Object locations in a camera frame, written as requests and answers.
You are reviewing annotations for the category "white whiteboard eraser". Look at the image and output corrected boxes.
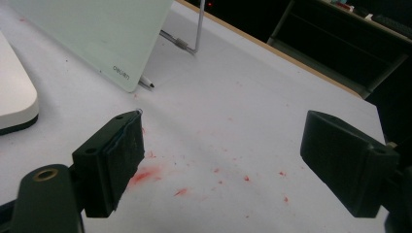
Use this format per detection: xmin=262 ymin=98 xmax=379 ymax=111
xmin=0 ymin=30 xmax=40 ymax=136

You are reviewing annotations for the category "white metal frame desk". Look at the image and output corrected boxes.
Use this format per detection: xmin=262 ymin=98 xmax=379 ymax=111
xmin=266 ymin=0 xmax=412 ymax=100

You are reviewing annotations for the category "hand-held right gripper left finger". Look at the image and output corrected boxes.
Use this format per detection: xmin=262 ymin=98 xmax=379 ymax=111
xmin=71 ymin=110 xmax=146 ymax=218

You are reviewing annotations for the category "metal wire whiteboard stand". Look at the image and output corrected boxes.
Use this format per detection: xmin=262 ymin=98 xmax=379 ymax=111
xmin=158 ymin=0 xmax=206 ymax=55

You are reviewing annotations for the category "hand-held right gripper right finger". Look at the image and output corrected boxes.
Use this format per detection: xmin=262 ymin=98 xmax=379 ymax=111
xmin=299 ymin=110 xmax=401 ymax=218

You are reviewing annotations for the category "white marker pen black tip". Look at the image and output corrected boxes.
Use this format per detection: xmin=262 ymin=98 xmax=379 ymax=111
xmin=138 ymin=75 xmax=155 ymax=89

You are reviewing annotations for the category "white table cover sheet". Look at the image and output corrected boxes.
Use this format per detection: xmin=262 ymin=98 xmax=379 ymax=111
xmin=0 ymin=0 xmax=390 ymax=233

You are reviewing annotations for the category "pale green glass whiteboard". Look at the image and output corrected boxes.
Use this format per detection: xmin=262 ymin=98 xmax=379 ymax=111
xmin=8 ymin=0 xmax=175 ymax=93

